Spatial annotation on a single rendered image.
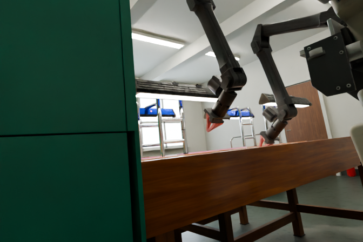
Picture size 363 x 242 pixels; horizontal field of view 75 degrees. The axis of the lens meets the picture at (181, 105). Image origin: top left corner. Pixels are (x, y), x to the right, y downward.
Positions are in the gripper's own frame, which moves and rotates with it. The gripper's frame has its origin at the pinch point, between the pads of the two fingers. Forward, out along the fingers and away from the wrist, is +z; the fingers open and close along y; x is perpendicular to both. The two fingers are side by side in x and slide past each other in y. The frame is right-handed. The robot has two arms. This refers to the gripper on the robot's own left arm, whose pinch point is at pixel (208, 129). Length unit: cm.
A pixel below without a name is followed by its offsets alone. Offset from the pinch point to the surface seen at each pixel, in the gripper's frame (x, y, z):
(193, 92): -24.0, -6.1, -2.9
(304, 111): -149, -472, 101
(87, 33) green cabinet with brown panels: -4, 54, -29
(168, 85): -27.6, 7.1, -3.5
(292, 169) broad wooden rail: 25.9, -31.7, 1.4
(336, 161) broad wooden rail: 27, -79, 3
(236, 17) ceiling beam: -252, -247, -18
